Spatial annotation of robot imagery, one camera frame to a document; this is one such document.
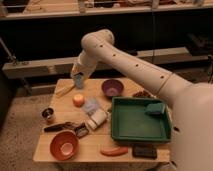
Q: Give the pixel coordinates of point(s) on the small metal cup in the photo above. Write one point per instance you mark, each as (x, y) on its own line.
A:
(48, 115)

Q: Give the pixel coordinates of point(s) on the blue plastic cup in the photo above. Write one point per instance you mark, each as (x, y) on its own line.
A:
(79, 82)

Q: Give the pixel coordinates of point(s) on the purple bowl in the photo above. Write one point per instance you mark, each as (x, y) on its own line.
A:
(112, 88)

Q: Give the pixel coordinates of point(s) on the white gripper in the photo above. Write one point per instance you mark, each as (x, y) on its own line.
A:
(80, 72)

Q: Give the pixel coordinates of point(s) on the small dark box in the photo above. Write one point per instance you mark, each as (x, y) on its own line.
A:
(81, 130)

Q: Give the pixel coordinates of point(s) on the red brown food pile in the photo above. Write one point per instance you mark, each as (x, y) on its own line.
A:
(142, 94)

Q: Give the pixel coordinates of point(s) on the orange plastic bowl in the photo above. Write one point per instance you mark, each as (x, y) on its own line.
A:
(64, 145)

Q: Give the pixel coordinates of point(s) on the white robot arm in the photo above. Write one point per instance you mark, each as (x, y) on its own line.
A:
(191, 147)

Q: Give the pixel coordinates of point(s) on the wooden table board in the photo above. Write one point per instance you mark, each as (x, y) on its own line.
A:
(91, 145)

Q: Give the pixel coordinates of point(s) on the yellow banana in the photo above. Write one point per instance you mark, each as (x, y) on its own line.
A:
(63, 91)

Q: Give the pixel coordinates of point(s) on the green plastic tray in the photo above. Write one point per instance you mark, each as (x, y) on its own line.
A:
(131, 123)

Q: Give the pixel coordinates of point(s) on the dark rectangular sponge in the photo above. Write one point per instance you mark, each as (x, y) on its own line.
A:
(144, 151)

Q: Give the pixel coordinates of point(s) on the dark brown utensil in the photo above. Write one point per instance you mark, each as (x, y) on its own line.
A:
(61, 126)

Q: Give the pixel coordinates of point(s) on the white plastic bottle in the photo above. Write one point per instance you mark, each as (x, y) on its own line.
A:
(97, 119)

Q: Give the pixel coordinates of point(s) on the clear plastic bag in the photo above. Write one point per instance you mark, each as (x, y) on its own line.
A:
(90, 106)

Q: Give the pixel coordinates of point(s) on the orange round fruit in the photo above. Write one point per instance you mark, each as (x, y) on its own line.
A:
(78, 100)

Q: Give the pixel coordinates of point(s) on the long metal beam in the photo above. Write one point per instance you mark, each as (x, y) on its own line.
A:
(36, 68)

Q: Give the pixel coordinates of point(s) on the green sponge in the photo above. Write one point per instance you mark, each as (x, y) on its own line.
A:
(155, 109)

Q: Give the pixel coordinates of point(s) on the orange carrot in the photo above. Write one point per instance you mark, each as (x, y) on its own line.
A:
(115, 152)

